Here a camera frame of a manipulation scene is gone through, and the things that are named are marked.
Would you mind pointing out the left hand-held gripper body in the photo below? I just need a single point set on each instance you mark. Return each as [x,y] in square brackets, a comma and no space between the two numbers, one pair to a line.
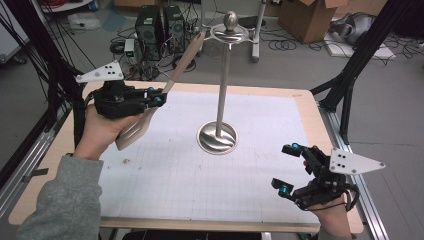
[115,100]

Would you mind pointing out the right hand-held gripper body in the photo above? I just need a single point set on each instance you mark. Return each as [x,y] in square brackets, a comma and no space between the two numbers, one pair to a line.
[328,190]

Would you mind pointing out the wooden slotted spatula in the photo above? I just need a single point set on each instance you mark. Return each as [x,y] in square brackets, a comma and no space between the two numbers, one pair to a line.
[186,56]

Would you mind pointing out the metal utensil stand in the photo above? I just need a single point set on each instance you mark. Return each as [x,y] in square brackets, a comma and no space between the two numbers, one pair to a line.
[223,83]

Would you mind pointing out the person's right hand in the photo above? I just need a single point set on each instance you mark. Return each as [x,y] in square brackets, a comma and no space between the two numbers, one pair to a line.
[333,216]

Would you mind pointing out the person's left hand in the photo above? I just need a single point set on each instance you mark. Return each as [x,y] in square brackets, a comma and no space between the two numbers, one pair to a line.
[98,133]

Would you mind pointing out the small white device box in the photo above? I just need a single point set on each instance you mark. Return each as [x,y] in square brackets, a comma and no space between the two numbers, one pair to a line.
[129,46]

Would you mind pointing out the black computer tower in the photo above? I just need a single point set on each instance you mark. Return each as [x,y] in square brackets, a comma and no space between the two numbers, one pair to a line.
[174,26]
[148,30]

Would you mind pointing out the white grid mat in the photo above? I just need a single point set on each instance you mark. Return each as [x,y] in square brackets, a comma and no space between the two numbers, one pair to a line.
[200,186]

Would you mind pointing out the clear plastic bag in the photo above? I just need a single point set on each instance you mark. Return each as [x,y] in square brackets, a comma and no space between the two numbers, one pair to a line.
[83,20]

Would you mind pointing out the round white table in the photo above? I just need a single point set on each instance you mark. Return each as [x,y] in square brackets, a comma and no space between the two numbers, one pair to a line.
[66,6]

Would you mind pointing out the white rolling stand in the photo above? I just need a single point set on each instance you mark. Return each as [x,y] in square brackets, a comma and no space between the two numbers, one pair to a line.
[256,50]

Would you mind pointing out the white cabinet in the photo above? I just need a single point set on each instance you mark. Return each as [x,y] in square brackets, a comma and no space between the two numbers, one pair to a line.
[10,36]

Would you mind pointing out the white flat board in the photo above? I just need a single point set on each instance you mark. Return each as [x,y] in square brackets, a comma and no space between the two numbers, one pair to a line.
[376,53]

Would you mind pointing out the cardboard box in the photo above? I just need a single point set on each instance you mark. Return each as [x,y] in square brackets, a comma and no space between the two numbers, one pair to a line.
[306,20]

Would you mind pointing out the grey bag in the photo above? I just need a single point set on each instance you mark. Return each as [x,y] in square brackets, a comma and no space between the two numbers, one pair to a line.
[356,26]

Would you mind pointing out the aluminium rail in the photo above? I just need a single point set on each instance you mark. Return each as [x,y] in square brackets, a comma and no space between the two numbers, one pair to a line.
[33,150]
[376,223]

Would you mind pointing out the black frame struts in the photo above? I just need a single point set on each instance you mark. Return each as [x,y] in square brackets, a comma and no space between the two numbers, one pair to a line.
[366,46]
[50,56]

